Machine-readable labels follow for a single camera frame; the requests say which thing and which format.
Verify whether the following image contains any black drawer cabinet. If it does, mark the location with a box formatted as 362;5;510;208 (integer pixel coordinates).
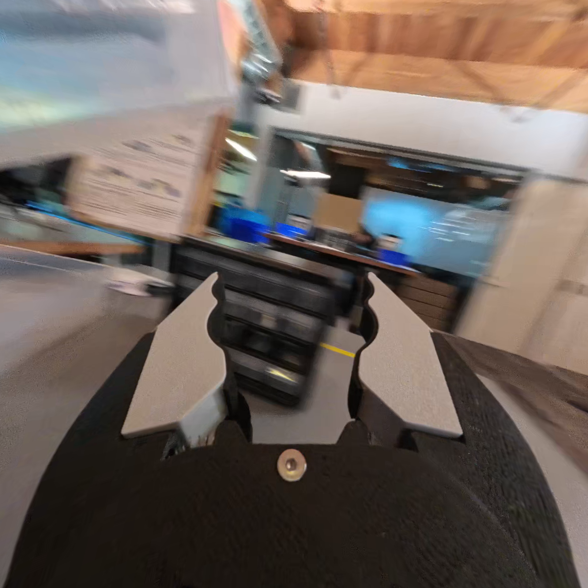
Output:
171;241;354;408

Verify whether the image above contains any blue handled bin stack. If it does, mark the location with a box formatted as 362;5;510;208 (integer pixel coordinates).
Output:
213;216;272;244

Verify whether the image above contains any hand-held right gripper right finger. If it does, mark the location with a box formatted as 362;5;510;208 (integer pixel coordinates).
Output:
348;271;464;448

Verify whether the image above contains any white door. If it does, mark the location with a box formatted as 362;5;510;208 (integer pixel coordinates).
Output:
455;177;588;368

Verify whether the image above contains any wooden top office desk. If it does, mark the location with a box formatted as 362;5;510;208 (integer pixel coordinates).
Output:
264;230;423;278

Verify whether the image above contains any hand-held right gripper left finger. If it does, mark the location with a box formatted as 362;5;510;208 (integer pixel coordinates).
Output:
120;271;252;451

